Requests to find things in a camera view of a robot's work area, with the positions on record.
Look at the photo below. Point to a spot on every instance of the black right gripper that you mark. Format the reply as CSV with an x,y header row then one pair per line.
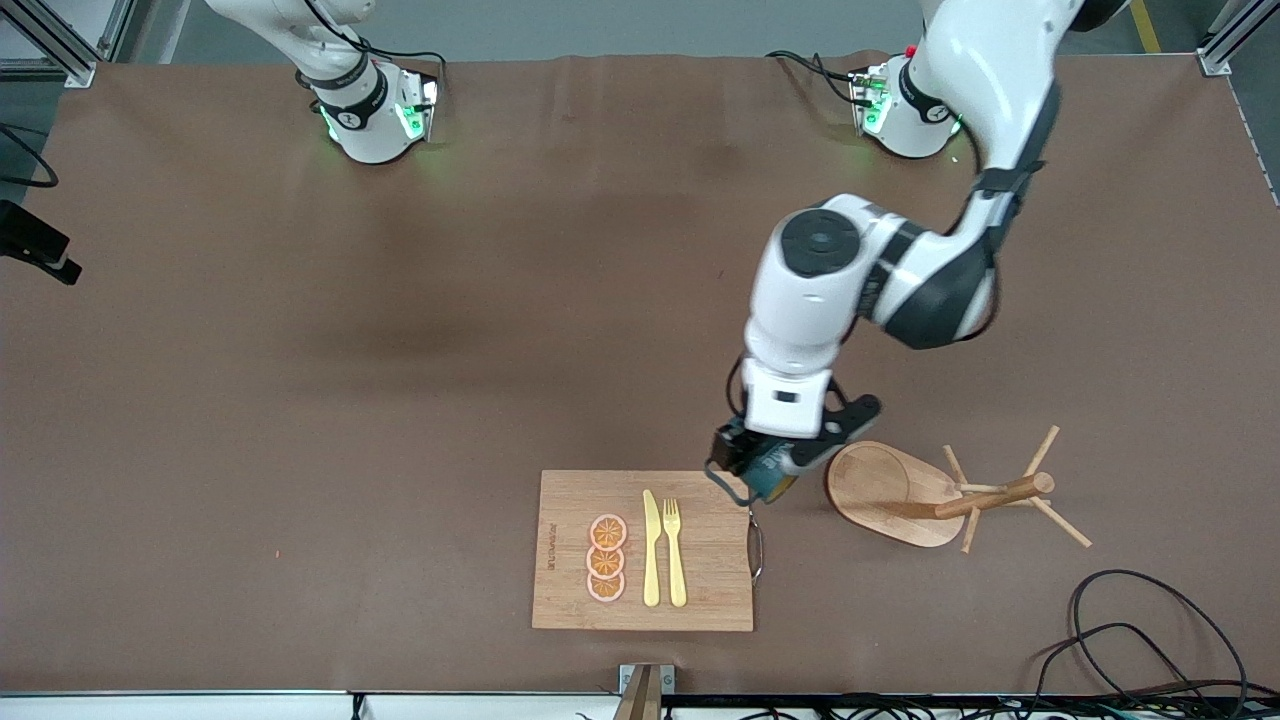
x,y
30,233

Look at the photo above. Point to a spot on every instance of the dark green ribbed mug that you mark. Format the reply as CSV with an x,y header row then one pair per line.
x,y
770,470

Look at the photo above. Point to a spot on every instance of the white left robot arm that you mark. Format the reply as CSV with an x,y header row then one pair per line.
x,y
820,300

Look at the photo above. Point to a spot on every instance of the yellow plastic knife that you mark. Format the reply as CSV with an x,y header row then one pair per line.
x,y
651,560

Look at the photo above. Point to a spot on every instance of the yellow plastic fork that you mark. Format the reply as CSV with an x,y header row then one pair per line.
x,y
677,575

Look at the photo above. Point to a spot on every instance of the orange slice toy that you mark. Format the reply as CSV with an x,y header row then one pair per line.
x,y
608,531

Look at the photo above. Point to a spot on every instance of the wooden mug tree stand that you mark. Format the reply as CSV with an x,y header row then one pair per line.
x,y
870,490

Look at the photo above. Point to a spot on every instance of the bamboo cutting board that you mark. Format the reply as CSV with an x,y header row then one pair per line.
x,y
700,600

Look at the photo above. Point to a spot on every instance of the brown table cover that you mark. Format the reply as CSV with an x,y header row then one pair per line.
x,y
300,400

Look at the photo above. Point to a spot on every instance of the aluminium frame profile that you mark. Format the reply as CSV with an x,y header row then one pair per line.
x,y
1215,62
80,72

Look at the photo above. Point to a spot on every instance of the metal bracket with wooden bar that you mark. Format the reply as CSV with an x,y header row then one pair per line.
x,y
645,690

